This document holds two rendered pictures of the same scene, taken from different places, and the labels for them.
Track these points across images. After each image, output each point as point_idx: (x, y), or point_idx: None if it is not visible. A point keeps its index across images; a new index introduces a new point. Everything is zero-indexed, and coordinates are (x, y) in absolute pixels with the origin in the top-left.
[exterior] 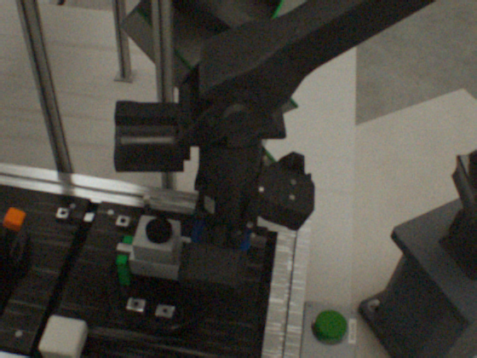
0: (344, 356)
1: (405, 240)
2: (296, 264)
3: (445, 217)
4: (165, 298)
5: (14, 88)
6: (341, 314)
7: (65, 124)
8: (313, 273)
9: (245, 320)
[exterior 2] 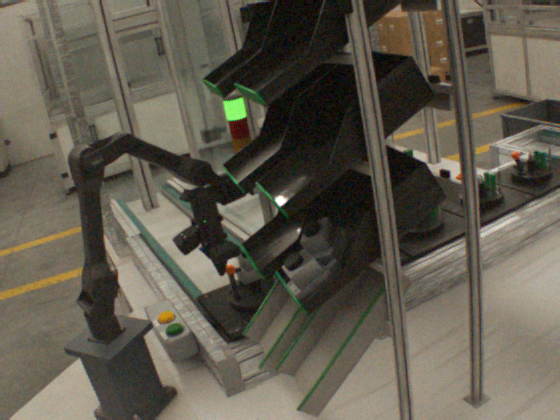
0: (163, 327)
1: (143, 320)
2: (206, 339)
3: (125, 338)
4: (247, 287)
5: (518, 337)
6: (171, 331)
7: (450, 349)
8: (212, 392)
9: (212, 309)
